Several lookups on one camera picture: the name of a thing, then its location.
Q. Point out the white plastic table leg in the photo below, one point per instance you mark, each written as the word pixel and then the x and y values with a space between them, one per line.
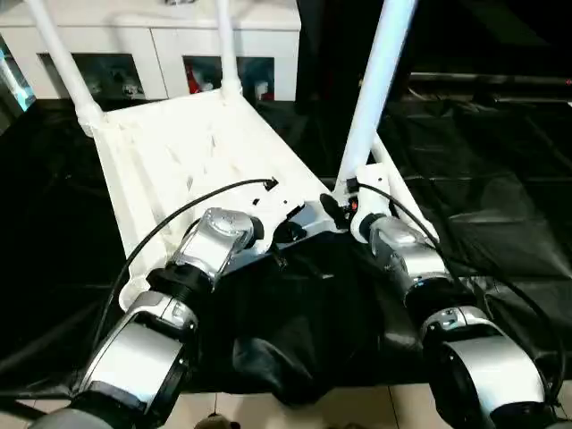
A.
pixel 62 58
pixel 228 49
pixel 402 187
pixel 380 89

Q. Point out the white glass-door cabinet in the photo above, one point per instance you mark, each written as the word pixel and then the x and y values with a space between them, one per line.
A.
pixel 156 40

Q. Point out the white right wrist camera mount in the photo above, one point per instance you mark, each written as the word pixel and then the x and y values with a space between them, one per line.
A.
pixel 371 196

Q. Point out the light blue frame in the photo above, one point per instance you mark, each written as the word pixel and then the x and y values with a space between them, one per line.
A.
pixel 18 85

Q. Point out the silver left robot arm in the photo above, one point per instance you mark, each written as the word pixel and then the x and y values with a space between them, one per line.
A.
pixel 210 241

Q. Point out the white plastic table top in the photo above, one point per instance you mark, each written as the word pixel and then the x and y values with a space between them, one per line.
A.
pixel 179 152

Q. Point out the black work mat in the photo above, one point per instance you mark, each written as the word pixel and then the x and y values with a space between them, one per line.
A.
pixel 295 313

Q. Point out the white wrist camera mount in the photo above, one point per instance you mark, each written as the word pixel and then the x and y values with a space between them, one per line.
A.
pixel 286 201
pixel 371 196

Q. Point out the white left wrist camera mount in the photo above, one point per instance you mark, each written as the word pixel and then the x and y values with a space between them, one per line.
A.
pixel 286 201

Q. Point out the black furniture unit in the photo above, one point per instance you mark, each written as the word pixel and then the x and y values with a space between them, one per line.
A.
pixel 469 40

